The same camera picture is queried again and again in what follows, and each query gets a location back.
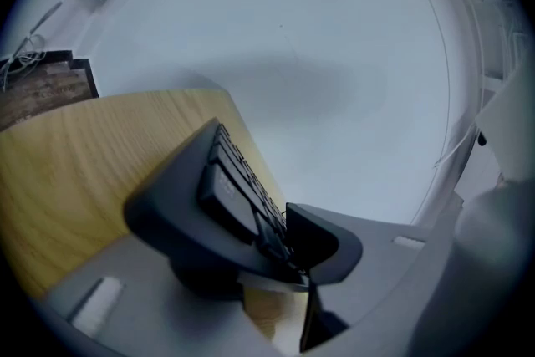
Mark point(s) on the wooden table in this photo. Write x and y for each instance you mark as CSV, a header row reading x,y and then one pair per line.
x,y
83,163

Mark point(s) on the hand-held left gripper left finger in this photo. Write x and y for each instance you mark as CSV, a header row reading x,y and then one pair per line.
x,y
167,305

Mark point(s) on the black keyboard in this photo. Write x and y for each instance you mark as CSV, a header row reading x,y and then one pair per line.
x,y
234,188

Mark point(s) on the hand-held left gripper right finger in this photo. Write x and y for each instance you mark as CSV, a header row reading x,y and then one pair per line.
x,y
376,259

